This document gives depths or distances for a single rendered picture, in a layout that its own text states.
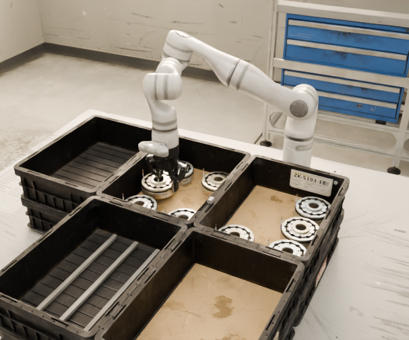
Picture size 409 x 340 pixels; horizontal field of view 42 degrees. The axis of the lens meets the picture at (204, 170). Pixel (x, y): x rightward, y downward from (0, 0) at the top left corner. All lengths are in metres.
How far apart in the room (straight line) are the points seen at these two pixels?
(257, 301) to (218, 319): 0.10
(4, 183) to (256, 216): 0.94
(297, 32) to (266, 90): 1.64
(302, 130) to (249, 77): 0.24
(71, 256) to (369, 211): 0.97
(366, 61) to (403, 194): 1.39
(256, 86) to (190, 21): 2.89
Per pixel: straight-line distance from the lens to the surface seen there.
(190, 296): 1.29
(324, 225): 1.36
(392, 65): 3.20
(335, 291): 1.52
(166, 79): 1.40
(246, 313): 1.25
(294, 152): 1.71
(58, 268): 1.41
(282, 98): 1.63
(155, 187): 1.56
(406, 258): 1.69
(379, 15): 3.11
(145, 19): 4.68
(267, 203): 1.58
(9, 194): 1.96
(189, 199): 1.59
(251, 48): 4.33
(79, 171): 1.77
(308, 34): 3.24
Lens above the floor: 1.75
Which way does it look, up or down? 32 degrees down
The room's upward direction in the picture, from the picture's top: straight up
